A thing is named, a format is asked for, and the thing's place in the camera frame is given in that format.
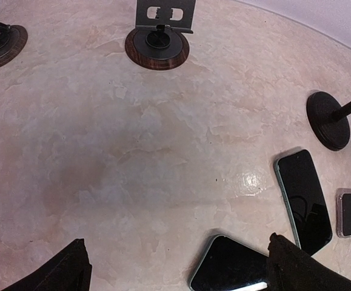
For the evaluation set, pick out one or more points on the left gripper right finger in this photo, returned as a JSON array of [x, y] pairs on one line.
[[290, 268]]

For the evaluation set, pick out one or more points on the black gooseneck phone stand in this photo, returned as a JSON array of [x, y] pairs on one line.
[[328, 120]]

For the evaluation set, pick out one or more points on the teal phone lying diagonal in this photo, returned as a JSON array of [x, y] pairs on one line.
[[229, 265]]

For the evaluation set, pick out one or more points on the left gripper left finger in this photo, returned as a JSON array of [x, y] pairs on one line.
[[69, 269]]

